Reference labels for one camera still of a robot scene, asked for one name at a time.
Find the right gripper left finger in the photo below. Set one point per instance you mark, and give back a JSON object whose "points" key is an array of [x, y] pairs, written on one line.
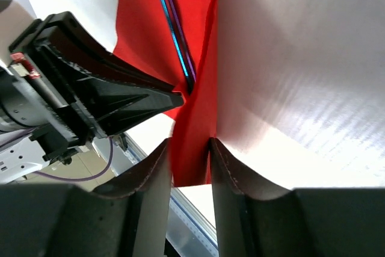
{"points": [[127, 216]]}

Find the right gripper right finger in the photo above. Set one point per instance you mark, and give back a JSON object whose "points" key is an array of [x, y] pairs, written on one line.
{"points": [[256, 217]]}

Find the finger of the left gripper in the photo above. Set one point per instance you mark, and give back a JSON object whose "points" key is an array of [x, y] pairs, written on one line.
{"points": [[100, 94]]}

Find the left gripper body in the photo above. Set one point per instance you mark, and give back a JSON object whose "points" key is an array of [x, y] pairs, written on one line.
{"points": [[28, 98]]}

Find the red paper napkin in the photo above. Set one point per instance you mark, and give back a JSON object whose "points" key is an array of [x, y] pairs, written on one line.
{"points": [[144, 41]]}

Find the iridescent purple spoon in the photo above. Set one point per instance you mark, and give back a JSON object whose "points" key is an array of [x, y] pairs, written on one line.
{"points": [[191, 72]]}

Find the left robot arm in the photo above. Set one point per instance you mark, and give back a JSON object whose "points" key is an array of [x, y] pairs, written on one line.
{"points": [[20, 155]]}

